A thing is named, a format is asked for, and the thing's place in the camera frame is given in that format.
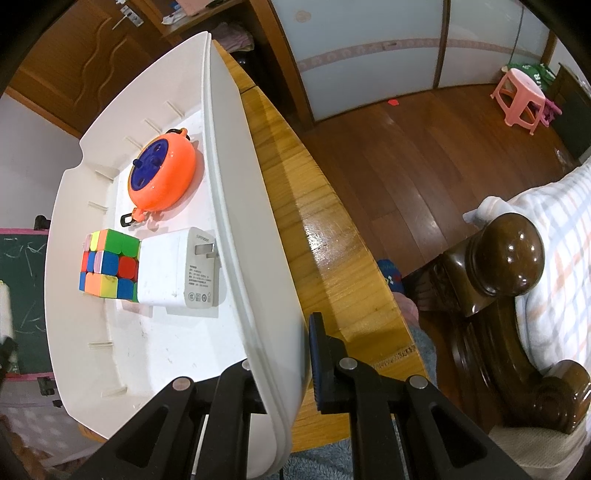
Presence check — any white wall charger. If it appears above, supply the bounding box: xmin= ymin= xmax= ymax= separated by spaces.
xmin=137 ymin=226 xmax=220 ymax=311

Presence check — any person's blue patterned shoe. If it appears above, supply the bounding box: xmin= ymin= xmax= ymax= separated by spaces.
xmin=376 ymin=259 xmax=405 ymax=294

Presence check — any wooden shelf unit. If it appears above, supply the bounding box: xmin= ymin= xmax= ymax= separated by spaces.
xmin=139 ymin=0 xmax=315 ymax=123

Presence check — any colourful puzzle cube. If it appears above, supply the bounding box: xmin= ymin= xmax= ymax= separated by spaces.
xmin=78 ymin=228 xmax=141 ymax=303

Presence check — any green bag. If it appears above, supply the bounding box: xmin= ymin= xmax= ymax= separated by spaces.
xmin=508 ymin=62 xmax=552 ymax=93

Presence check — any green chalkboard with pink frame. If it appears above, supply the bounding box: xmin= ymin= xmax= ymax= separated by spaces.
xmin=0 ymin=226 xmax=56 ymax=381

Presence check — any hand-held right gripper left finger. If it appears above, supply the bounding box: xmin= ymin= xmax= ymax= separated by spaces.
xmin=69 ymin=360 xmax=269 ymax=480

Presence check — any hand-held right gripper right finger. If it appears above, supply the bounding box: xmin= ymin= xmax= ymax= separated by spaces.
xmin=308 ymin=312 xmax=532 ymax=480

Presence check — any white plastic tray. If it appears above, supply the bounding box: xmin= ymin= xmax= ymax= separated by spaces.
xmin=45 ymin=31 xmax=311 ymax=480

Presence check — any brown wooden door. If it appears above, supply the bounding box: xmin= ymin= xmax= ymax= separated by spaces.
xmin=0 ymin=0 xmax=204 ymax=139

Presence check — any metal door handle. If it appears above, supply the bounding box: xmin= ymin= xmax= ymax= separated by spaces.
xmin=111 ymin=7 xmax=144 ymax=28

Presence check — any pink folded cloth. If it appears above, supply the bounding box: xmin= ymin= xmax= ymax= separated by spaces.
xmin=212 ymin=22 xmax=254 ymax=52

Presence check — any pale blue sliding wardrobe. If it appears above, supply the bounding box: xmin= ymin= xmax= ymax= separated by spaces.
xmin=268 ymin=0 xmax=559 ymax=123

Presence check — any checked blanket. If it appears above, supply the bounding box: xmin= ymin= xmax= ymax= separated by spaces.
xmin=463 ymin=157 xmax=591 ymax=374

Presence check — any dark wooden cabinet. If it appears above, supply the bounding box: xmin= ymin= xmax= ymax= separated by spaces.
xmin=549 ymin=65 xmax=591 ymax=162

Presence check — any pink plastic stool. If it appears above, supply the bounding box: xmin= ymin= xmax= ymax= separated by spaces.
xmin=490 ymin=68 xmax=548 ymax=136

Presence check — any orange round cable reel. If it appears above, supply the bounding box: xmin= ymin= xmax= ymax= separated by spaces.
xmin=121 ymin=128 xmax=198 ymax=228

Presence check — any cream cushion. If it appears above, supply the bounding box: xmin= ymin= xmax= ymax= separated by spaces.
xmin=489 ymin=425 xmax=587 ymax=480

